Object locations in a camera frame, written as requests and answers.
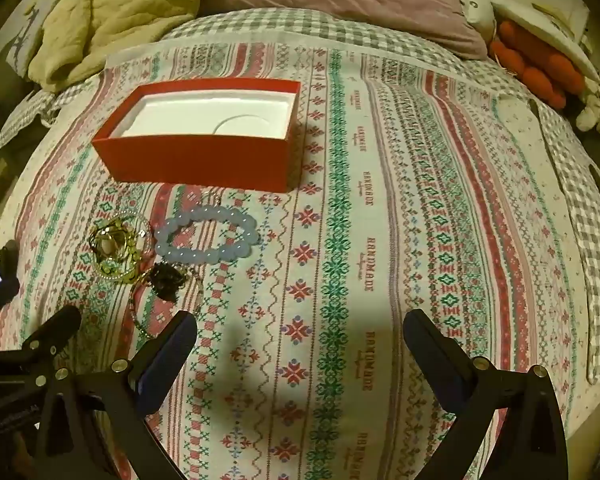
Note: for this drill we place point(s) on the grey deer-print cloth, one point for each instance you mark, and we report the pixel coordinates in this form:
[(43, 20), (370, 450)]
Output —
[(22, 25)]

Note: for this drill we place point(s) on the patterned knit-print blanket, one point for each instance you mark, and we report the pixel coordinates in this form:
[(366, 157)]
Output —
[(380, 260)]

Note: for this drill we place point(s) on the orange plush toy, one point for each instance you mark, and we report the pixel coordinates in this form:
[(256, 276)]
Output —
[(540, 65)]

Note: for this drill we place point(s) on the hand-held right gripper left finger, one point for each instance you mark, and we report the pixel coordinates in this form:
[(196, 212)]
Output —
[(166, 360)]

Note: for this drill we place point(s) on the small white plush toy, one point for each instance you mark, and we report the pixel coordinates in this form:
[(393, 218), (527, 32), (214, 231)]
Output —
[(594, 110)]

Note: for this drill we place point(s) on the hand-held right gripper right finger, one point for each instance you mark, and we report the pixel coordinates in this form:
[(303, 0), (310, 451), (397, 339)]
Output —
[(436, 355)]

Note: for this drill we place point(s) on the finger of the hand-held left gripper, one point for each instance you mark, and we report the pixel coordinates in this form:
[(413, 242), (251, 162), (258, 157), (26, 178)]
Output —
[(10, 280), (55, 330)]

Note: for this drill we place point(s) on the beige quilted comforter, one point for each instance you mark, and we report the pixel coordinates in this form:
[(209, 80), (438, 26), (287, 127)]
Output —
[(125, 15)]

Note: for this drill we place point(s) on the mauve pillow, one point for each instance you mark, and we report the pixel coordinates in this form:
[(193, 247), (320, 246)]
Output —
[(350, 0)]

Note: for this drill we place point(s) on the red cardboard box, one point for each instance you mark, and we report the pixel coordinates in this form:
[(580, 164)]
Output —
[(200, 160)]

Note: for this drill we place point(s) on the white cushion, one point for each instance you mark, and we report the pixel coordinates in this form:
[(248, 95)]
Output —
[(540, 15)]

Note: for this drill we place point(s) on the black flower brooch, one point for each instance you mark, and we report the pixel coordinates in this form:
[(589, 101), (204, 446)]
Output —
[(167, 280)]

